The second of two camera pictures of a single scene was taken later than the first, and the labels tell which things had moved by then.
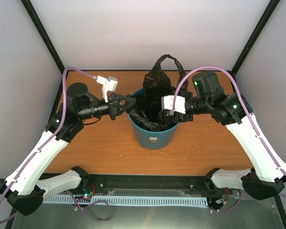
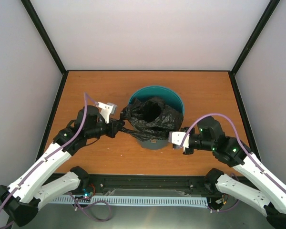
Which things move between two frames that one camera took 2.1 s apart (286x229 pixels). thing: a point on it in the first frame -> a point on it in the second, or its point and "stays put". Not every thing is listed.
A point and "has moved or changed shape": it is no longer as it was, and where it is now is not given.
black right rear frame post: [256, 34] stays put
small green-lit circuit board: [87, 195] stays put
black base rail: [174, 184] stays put
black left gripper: [114, 99] -> [114, 129]
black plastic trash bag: [147, 112] has moved or changed shape
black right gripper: [179, 118] -> [185, 129]
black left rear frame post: [29, 6] stays put
